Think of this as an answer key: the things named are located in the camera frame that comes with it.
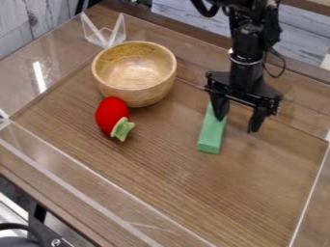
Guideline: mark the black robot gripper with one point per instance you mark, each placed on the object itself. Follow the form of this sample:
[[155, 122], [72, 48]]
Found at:
[[242, 85]]

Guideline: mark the green rectangular block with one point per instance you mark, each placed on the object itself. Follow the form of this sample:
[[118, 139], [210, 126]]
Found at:
[[211, 133]]

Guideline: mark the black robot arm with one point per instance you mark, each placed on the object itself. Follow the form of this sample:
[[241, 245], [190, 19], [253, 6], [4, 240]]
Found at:
[[254, 33]]

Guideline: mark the brown wooden bowl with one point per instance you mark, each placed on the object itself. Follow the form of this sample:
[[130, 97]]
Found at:
[[135, 71]]

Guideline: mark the red plush strawberry toy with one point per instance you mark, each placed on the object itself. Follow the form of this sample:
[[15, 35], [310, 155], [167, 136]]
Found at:
[[111, 117]]

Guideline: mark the clear acrylic corner bracket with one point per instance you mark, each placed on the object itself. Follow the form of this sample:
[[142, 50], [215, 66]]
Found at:
[[104, 37]]

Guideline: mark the black table frame clamp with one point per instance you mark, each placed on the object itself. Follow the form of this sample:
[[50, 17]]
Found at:
[[40, 234]]

